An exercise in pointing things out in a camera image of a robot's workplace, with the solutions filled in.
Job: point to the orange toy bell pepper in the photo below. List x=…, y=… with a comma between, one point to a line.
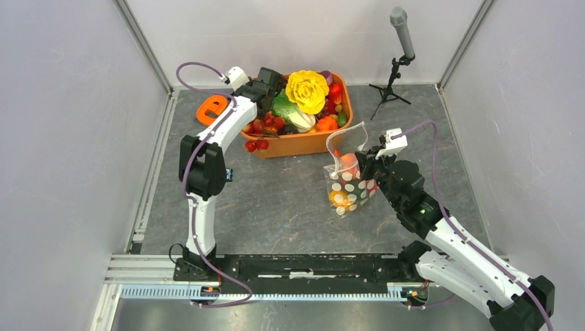
x=327, y=123

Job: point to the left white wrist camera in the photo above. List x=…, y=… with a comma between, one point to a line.
x=235, y=77

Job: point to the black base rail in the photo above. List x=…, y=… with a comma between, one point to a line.
x=312, y=274

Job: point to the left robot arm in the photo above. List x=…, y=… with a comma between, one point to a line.
x=202, y=168

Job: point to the black tripod stand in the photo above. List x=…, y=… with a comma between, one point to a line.
x=387, y=93

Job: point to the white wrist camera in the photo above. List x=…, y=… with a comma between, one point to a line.
x=235, y=77
x=393, y=141

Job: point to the small blue robot toy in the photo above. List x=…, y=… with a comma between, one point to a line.
x=229, y=174

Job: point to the toy napa cabbage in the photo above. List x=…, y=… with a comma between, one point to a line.
x=292, y=115

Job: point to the orange plastic basket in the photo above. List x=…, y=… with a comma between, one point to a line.
x=303, y=143

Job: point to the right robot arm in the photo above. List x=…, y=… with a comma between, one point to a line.
x=451, y=257

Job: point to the yellow toy mango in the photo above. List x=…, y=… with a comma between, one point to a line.
x=339, y=199

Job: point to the grey microphone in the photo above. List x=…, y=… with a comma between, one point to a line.
x=398, y=20

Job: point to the toy peach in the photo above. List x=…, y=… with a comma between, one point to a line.
x=349, y=163

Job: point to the clear polka-dot zip bag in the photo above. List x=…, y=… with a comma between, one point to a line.
x=360, y=192

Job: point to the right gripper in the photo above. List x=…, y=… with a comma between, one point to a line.
x=367, y=161

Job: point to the yellow toy flower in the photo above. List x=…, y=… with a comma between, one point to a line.
x=308, y=90

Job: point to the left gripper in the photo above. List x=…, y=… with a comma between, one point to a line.
x=249, y=84

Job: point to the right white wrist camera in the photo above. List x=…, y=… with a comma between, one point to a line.
x=393, y=141

